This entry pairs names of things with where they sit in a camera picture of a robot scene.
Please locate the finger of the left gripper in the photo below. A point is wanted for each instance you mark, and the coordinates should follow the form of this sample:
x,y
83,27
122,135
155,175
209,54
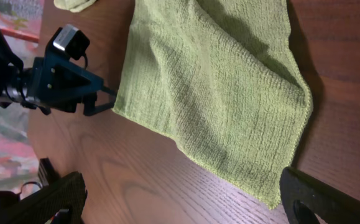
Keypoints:
x,y
108,91
90,107

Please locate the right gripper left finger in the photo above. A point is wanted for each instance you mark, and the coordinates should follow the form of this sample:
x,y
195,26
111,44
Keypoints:
x,y
60,202

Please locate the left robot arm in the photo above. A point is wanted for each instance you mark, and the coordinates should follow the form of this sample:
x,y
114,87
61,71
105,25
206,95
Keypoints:
x,y
12,69

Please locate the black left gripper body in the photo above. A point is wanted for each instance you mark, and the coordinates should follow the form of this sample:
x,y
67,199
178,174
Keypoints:
x,y
55,82

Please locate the folded green cloth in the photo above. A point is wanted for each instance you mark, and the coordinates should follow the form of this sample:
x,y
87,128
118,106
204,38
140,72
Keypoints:
x,y
73,5

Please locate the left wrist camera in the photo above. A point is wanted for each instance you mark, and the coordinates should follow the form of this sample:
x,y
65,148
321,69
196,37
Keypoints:
x,y
72,41

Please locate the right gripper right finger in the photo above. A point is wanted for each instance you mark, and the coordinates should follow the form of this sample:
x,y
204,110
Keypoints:
x,y
306,200

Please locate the green microfiber cloth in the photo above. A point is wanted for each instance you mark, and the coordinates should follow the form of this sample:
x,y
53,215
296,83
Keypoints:
x,y
219,78

